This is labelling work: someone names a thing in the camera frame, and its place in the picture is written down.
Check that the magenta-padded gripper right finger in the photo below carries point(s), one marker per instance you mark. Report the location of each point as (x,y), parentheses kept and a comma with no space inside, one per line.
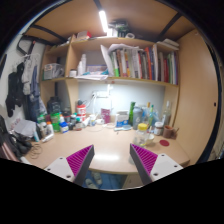
(148,161)

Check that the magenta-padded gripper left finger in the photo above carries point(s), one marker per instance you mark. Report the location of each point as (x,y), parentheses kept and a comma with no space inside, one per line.
(75,163)

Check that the clear plastic bottle yellow cap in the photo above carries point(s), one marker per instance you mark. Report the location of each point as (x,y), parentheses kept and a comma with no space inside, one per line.
(142,135)

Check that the flat round red coaster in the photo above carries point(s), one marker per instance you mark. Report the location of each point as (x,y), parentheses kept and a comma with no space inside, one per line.
(164,142)

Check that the brown spread jar white lid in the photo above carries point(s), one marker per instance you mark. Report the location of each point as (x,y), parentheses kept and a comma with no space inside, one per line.
(158,128)

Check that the brown cup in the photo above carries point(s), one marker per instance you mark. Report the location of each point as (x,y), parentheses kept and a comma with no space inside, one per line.
(168,132)

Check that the white and blue tube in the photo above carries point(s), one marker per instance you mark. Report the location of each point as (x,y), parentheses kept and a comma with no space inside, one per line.
(122,128)

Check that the green plastic container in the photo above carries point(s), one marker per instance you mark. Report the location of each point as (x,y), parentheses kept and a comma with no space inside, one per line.
(55,122)

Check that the grey shaker bottle green lid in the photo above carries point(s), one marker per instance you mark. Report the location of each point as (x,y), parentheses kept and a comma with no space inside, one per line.
(136,117)

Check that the green glass bottle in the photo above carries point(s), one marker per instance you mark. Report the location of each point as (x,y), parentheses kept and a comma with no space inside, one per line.
(151,115)

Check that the tall clear glass bottle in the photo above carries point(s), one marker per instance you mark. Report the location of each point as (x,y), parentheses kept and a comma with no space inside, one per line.
(166,115)

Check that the white and blue box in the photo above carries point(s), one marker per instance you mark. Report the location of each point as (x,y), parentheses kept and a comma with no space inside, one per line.
(122,118)

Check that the clear bottle gold cap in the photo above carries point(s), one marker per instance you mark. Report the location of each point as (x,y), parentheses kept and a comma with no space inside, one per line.
(147,110)

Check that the red and white canister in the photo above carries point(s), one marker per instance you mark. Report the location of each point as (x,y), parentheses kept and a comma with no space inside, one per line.
(81,112)

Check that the magenta carton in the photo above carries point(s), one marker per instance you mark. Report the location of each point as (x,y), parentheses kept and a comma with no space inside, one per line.
(106,115)

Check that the black bag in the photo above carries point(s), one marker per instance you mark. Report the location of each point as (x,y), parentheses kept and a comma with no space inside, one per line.
(53,105)

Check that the dark backpack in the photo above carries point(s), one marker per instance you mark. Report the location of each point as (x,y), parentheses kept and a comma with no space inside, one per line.
(8,141)

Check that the dark hanging clothes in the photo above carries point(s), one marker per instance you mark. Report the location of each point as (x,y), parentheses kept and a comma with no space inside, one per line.
(31,86)

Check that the wooden shelf unit with books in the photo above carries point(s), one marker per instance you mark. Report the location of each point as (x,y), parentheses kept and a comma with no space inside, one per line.
(133,63)

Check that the bright ceiling tube light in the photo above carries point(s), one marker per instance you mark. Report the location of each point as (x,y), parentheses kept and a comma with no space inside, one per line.
(103,20)

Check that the white wall power socket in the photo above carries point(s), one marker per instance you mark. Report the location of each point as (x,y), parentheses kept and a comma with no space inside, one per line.
(100,94)

